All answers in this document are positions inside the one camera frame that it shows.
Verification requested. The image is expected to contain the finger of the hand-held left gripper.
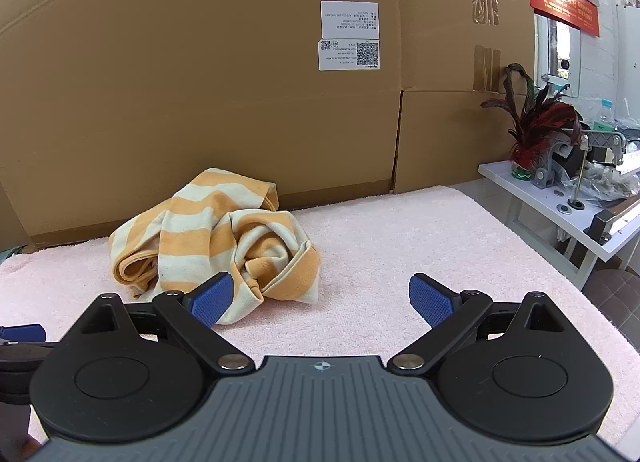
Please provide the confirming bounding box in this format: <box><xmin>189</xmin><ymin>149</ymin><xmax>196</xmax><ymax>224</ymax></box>
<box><xmin>0</xmin><ymin>323</ymin><xmax>47</xmax><ymax>343</ymax></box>
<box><xmin>0</xmin><ymin>342</ymin><xmax>56</xmax><ymax>374</ymax></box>

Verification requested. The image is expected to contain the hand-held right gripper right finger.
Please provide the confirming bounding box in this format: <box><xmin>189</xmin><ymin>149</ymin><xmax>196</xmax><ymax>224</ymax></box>
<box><xmin>387</xmin><ymin>274</ymin><xmax>558</xmax><ymax>375</ymax></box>

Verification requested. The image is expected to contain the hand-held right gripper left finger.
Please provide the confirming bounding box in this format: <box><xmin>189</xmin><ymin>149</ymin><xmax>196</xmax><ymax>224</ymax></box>
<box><xmin>80</xmin><ymin>272</ymin><xmax>256</xmax><ymax>374</ymax></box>

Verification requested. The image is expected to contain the orange white striped shirt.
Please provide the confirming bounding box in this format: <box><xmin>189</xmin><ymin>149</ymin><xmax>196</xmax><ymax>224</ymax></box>
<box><xmin>108</xmin><ymin>168</ymin><xmax>322</xmax><ymax>325</ymax></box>

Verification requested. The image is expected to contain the pink fleece blanket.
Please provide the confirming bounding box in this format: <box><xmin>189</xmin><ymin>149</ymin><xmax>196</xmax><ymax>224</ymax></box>
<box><xmin>0</xmin><ymin>185</ymin><xmax>640</xmax><ymax>448</ymax></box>

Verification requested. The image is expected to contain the teal cloth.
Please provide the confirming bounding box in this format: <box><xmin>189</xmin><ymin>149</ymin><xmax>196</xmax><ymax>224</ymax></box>
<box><xmin>0</xmin><ymin>243</ymin><xmax>32</xmax><ymax>264</ymax></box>

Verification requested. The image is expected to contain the white side table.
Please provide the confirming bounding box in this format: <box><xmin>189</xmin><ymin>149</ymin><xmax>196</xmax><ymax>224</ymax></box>
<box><xmin>478</xmin><ymin>162</ymin><xmax>640</xmax><ymax>291</ymax></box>

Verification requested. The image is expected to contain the grey metal clamp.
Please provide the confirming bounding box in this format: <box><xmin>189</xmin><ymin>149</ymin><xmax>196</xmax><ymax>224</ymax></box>
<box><xmin>531</xmin><ymin>131</ymin><xmax>626</xmax><ymax>190</ymax></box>

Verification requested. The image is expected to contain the potted red-leaf plant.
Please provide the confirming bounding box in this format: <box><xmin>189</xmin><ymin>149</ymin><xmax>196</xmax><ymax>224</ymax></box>
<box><xmin>480</xmin><ymin>63</ymin><xmax>585</xmax><ymax>184</ymax></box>

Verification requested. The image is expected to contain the silver sealing machine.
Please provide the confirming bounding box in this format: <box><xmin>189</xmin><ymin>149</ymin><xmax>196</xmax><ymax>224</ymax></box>
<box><xmin>591</xmin><ymin>189</ymin><xmax>640</xmax><ymax>245</ymax></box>

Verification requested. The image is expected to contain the large labelled cardboard box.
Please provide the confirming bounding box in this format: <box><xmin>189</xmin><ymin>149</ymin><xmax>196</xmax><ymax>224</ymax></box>
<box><xmin>0</xmin><ymin>0</ymin><xmax>405</xmax><ymax>249</ymax></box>

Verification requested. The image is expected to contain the clear plastic bag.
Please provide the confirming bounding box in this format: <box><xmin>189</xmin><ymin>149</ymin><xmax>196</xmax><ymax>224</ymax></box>
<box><xmin>575</xmin><ymin>159</ymin><xmax>640</xmax><ymax>204</ymax></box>

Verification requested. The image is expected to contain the brown tape patch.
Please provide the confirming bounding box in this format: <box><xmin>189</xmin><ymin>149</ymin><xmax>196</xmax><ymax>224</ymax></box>
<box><xmin>473</xmin><ymin>45</ymin><xmax>502</xmax><ymax>93</ymax></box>

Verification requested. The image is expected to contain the clear plastic bottle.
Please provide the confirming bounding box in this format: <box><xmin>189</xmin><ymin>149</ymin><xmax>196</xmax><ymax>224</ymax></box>
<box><xmin>596</xmin><ymin>97</ymin><xmax>617</xmax><ymax>134</ymax></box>

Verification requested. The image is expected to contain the white label with square code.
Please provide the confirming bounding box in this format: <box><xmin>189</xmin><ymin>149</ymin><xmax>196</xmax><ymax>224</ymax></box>
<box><xmin>317</xmin><ymin>38</ymin><xmax>380</xmax><ymax>72</ymax></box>

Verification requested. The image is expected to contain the small window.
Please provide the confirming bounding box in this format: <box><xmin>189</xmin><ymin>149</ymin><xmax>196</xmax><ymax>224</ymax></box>
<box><xmin>533</xmin><ymin>12</ymin><xmax>582</xmax><ymax>99</ymax></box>

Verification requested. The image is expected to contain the taped cardboard box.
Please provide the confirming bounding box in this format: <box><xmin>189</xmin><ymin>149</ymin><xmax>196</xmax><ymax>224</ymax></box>
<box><xmin>394</xmin><ymin>0</ymin><xmax>537</xmax><ymax>93</ymax></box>

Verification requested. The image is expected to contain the white shipping label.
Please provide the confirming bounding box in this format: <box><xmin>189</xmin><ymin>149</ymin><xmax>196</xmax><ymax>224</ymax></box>
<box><xmin>320</xmin><ymin>1</ymin><xmax>381</xmax><ymax>41</ymax></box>

